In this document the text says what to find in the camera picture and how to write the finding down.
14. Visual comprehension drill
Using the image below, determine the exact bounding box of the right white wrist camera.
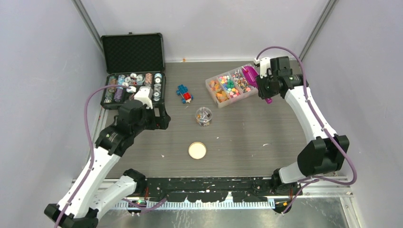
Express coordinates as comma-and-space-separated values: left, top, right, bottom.
253, 57, 271, 78

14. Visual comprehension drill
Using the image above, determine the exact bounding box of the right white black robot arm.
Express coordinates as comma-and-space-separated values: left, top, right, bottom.
254, 57, 350, 195

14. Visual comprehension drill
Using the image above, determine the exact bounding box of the magenta plastic scoop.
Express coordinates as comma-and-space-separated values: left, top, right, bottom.
242, 65, 273, 104

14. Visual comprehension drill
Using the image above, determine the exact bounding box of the clear compartment candy box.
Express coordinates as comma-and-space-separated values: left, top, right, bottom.
205, 64, 258, 108

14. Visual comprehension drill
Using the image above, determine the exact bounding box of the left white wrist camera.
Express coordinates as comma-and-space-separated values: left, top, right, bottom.
129, 86, 154, 109

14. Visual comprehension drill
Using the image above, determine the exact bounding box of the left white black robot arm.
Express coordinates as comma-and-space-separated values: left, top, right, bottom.
44, 100, 171, 228

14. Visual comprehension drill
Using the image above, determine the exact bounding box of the blue red brick toy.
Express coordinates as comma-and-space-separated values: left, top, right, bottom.
176, 84, 193, 104

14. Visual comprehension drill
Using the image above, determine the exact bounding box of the gold jar lid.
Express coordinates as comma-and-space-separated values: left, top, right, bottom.
188, 142, 207, 160

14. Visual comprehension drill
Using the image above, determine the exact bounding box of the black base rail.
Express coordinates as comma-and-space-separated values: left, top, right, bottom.
115, 176, 303, 204

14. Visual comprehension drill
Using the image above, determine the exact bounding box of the black poker chip case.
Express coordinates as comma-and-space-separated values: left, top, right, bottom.
101, 33, 166, 106

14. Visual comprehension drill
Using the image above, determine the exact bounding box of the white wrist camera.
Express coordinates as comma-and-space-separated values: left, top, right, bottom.
253, 57, 271, 78
129, 86, 154, 109

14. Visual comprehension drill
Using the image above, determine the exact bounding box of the clear plastic jar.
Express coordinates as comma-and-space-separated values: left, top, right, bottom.
195, 107, 212, 127

